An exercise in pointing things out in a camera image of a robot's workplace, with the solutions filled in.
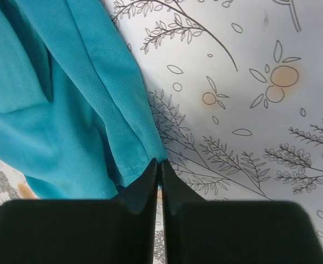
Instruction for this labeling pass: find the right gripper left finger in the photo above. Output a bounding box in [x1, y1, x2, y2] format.
[0, 159, 158, 263]

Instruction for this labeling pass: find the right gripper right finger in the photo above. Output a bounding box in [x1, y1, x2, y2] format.
[160, 161, 323, 263]

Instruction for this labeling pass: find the teal t shirt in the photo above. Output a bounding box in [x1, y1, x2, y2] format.
[0, 1, 166, 199]

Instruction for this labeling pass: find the floral patterned table mat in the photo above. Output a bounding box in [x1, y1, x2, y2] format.
[0, 1, 323, 249]

